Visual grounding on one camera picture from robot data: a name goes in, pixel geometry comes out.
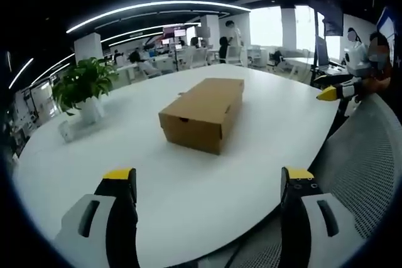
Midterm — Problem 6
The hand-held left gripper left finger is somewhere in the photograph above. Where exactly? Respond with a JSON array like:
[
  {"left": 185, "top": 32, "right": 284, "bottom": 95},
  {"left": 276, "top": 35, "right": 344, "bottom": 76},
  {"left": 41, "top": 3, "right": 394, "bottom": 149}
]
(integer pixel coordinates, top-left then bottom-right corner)
[{"left": 53, "top": 167, "right": 141, "bottom": 268}]

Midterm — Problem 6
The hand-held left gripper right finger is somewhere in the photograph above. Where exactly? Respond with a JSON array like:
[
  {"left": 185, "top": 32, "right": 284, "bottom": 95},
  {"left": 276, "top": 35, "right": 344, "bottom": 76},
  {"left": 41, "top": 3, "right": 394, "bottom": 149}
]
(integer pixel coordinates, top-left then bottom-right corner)
[{"left": 280, "top": 166, "right": 367, "bottom": 268}]

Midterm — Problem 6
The brown cardboard shoe box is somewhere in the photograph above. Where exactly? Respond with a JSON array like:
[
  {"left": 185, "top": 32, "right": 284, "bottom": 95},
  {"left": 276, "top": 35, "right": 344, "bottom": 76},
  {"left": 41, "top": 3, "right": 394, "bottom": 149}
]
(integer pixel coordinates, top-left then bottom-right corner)
[{"left": 158, "top": 77, "right": 246, "bottom": 156}]

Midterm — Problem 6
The black computer monitor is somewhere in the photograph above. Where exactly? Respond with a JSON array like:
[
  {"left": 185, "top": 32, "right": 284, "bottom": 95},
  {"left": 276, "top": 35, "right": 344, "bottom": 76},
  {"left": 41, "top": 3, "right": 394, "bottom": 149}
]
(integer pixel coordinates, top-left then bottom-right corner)
[{"left": 315, "top": 35, "right": 330, "bottom": 68}]

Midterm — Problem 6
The grey mesh office chair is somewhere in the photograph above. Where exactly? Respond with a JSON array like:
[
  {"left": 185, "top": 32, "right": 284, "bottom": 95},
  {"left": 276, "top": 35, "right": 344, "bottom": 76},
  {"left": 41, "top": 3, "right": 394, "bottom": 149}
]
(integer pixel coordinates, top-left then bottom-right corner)
[{"left": 200, "top": 93, "right": 402, "bottom": 268}]

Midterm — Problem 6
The small white card holder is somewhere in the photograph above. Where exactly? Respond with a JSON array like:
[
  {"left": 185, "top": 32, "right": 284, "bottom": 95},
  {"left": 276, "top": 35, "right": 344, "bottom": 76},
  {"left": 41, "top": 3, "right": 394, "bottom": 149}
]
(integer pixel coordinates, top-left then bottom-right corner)
[{"left": 57, "top": 120, "right": 75, "bottom": 142}]

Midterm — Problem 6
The white office chair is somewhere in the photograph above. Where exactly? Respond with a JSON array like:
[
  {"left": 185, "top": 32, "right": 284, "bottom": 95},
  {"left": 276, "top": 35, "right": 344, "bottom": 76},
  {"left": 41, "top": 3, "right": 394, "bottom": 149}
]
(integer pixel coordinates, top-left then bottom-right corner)
[{"left": 225, "top": 45, "right": 249, "bottom": 67}]

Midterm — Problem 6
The green potted plant white pot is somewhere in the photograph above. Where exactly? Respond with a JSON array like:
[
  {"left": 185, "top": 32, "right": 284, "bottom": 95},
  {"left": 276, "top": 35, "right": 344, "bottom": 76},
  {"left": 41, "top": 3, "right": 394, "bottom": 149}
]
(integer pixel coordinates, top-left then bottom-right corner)
[{"left": 51, "top": 56, "right": 119, "bottom": 125}]

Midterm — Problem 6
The black tripod stand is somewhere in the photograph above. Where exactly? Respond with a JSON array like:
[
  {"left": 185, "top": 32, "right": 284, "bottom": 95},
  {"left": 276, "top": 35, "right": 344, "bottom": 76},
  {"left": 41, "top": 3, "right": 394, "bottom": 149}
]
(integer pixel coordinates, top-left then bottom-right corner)
[{"left": 173, "top": 43, "right": 183, "bottom": 72}]

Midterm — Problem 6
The short curved ceiling light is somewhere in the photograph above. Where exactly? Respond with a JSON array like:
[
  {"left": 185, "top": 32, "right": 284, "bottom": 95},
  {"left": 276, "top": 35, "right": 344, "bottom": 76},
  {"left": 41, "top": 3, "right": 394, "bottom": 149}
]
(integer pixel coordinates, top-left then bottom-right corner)
[{"left": 100, "top": 22, "right": 202, "bottom": 43}]

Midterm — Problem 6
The long curved ceiling light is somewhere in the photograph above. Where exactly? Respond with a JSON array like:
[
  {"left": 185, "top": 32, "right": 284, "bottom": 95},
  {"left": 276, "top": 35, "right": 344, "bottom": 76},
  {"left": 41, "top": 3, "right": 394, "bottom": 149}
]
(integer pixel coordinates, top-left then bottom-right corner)
[{"left": 65, "top": 0, "right": 252, "bottom": 35}]

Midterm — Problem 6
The blue white wall screen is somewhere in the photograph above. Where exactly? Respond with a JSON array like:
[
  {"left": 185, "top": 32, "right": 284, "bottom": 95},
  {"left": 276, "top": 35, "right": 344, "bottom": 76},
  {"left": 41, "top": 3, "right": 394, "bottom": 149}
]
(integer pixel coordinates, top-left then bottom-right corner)
[{"left": 376, "top": 6, "right": 397, "bottom": 41}]

